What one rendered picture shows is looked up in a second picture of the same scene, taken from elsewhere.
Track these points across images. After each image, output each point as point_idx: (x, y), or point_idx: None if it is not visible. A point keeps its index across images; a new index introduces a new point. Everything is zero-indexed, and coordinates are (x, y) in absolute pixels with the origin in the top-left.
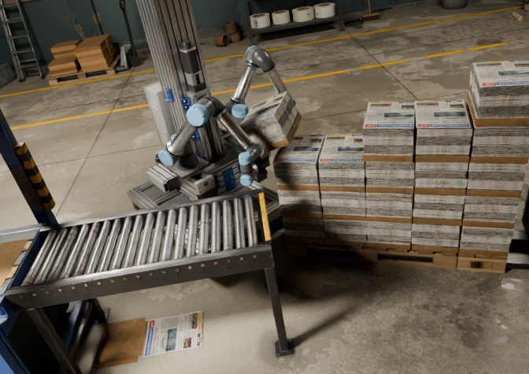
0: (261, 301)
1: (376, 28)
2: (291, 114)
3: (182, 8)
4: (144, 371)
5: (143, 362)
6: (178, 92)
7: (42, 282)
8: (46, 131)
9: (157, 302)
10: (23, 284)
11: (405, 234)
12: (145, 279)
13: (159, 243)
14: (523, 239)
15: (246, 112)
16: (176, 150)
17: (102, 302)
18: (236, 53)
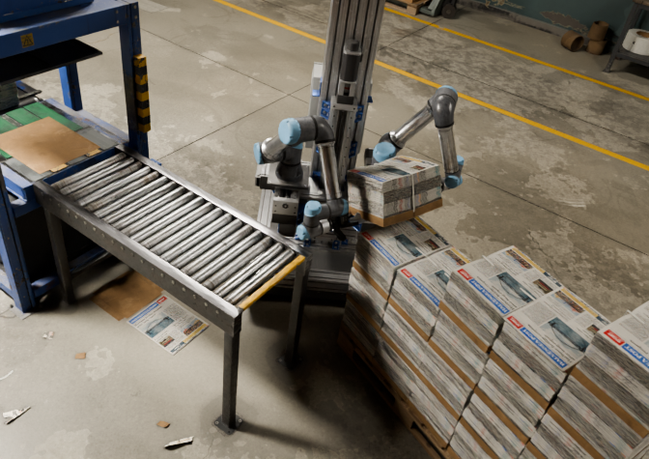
0: (262, 363)
1: None
2: (422, 195)
3: (370, 0)
4: (115, 333)
5: (122, 326)
6: (322, 91)
7: (65, 193)
8: (287, 41)
9: None
10: (51, 185)
11: (446, 426)
12: (126, 255)
13: (170, 232)
14: None
15: (386, 158)
16: (268, 153)
17: None
18: (573, 70)
